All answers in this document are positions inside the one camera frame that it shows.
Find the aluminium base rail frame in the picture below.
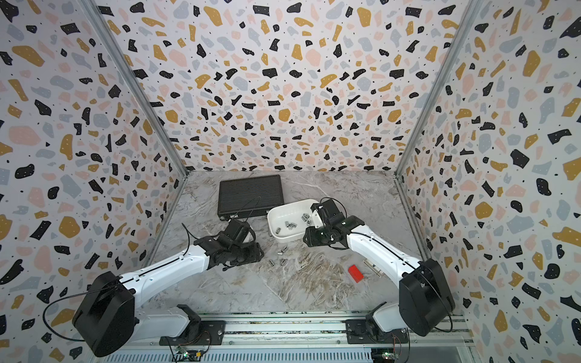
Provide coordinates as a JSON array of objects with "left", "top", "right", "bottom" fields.
[{"left": 121, "top": 312, "right": 480, "bottom": 362}]

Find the aluminium corner post right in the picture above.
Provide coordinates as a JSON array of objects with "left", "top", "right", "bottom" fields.
[{"left": 395, "top": 0, "right": 483, "bottom": 182}]

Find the small printed card box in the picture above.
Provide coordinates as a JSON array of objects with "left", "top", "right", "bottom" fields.
[{"left": 364, "top": 260, "right": 384, "bottom": 276}]

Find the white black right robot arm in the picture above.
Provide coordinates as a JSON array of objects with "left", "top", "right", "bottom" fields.
[{"left": 303, "top": 198, "right": 455, "bottom": 342}]

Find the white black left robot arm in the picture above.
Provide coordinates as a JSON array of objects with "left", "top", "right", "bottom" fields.
[{"left": 73, "top": 219, "right": 264, "bottom": 358}]

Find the aluminium corner post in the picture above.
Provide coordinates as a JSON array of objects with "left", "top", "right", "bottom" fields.
[
  {"left": 79, "top": 0, "right": 189, "bottom": 178},
  {"left": 395, "top": 0, "right": 483, "bottom": 182}
]

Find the red plastic block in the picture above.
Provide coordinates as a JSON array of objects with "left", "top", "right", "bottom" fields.
[{"left": 348, "top": 265, "right": 365, "bottom": 283}]

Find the aluminium corner post left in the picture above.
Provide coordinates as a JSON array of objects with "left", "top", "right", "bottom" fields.
[{"left": 79, "top": 0, "right": 189, "bottom": 178}]

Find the white plastic storage box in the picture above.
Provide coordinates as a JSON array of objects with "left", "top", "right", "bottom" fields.
[{"left": 267, "top": 199, "right": 322, "bottom": 244}]

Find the black ribbed tool case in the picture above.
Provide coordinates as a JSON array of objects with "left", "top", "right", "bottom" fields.
[{"left": 217, "top": 175, "right": 284, "bottom": 221}]

